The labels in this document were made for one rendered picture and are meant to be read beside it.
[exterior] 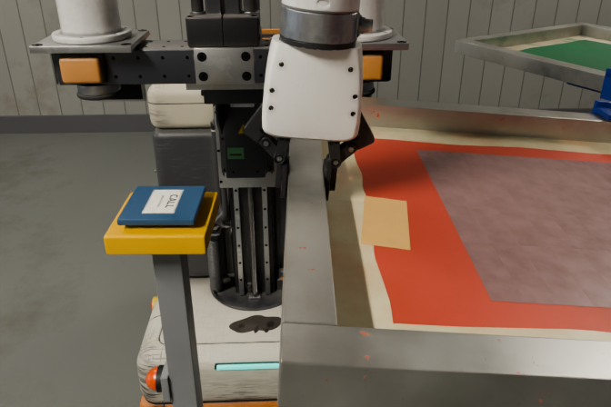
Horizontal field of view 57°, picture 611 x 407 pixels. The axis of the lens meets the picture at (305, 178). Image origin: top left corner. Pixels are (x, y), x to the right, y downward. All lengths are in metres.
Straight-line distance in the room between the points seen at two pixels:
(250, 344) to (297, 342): 1.19
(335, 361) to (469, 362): 0.09
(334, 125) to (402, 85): 3.27
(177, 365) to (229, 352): 0.64
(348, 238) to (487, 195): 0.21
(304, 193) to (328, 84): 0.11
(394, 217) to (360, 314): 0.17
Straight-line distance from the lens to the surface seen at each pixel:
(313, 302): 0.41
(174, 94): 1.54
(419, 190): 0.68
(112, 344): 2.09
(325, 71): 0.55
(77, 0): 0.97
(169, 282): 0.83
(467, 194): 0.69
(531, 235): 0.63
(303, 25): 0.53
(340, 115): 0.56
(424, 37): 3.79
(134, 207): 0.78
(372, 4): 0.94
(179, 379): 0.94
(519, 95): 4.10
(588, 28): 2.14
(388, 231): 0.58
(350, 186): 0.66
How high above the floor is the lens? 1.32
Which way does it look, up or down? 25 degrees down
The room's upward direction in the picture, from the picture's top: straight up
